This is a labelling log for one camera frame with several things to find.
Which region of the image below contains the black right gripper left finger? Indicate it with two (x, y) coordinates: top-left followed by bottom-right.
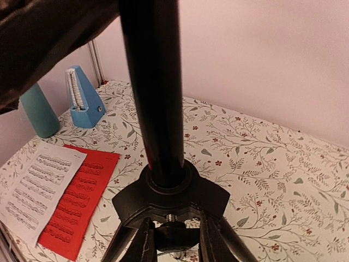
(130, 218), (157, 262)

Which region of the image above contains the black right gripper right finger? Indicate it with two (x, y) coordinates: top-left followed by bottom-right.
(198, 211), (234, 262)

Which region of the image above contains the red sheet music paper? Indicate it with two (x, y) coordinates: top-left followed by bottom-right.
(38, 145), (120, 261)

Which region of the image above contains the left aluminium corner post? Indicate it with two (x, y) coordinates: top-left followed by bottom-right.
(87, 39), (105, 86)

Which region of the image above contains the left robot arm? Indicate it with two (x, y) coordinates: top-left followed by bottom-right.
(1, 1), (119, 114)

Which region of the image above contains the black music stand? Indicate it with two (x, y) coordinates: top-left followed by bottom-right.
(103, 1), (256, 261)

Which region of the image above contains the blue metronome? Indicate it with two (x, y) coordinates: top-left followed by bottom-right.
(65, 65), (106, 128)

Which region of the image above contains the floral tablecloth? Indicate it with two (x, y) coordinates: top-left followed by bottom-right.
(0, 79), (349, 262)

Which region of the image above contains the teal cylindrical cup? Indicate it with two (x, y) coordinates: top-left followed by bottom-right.
(20, 83), (60, 139)

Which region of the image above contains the white sheet music paper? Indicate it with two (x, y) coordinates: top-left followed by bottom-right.
(1, 142), (87, 246)

